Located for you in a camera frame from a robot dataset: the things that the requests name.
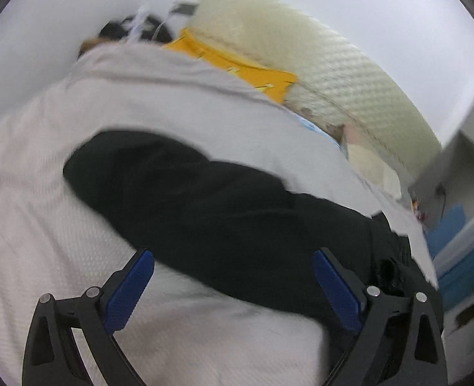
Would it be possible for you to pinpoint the white bed sheet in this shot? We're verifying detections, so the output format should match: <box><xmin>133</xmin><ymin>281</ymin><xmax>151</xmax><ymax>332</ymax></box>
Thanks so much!
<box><xmin>0</xmin><ymin>42</ymin><xmax>439</xmax><ymax>386</ymax></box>

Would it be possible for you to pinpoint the cream quilted mattress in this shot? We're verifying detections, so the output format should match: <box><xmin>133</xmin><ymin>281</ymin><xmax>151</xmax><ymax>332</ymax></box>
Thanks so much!
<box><xmin>189</xmin><ymin>0</ymin><xmax>442</xmax><ymax>178</ymax></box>

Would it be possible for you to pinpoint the blue plastic bin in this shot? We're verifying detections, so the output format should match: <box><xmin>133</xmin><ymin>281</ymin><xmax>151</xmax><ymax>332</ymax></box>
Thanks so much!
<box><xmin>426</xmin><ymin>203</ymin><xmax>474</xmax><ymax>290</ymax></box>

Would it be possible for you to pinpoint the black bag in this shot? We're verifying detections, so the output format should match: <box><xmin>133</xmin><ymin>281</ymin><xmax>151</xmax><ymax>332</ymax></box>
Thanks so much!
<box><xmin>99</xmin><ymin>14</ymin><xmax>175</xmax><ymax>45</ymax></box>

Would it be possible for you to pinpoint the black garment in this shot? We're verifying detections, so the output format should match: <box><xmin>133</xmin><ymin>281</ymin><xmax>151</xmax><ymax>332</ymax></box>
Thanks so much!
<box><xmin>62</xmin><ymin>130</ymin><xmax>444</xmax><ymax>323</ymax></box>

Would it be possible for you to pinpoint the yellow cloth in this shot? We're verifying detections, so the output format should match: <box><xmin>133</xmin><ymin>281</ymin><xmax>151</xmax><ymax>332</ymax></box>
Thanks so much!
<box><xmin>163</xmin><ymin>28</ymin><xmax>299</xmax><ymax>104</ymax></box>

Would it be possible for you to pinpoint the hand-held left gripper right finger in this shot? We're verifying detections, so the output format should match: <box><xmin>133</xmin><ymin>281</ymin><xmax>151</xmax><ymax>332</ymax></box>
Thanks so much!
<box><xmin>312</xmin><ymin>248</ymin><xmax>449</xmax><ymax>386</ymax></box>

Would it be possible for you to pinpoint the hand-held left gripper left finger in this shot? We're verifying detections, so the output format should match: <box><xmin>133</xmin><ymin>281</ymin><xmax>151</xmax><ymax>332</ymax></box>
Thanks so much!
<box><xmin>22</xmin><ymin>249</ymin><xmax>156</xmax><ymax>386</ymax></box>

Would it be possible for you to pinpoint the light blue cloth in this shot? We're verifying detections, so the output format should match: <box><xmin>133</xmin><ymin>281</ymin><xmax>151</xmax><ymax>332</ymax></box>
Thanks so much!
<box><xmin>291</xmin><ymin>113</ymin><xmax>350</xmax><ymax>157</ymax></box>

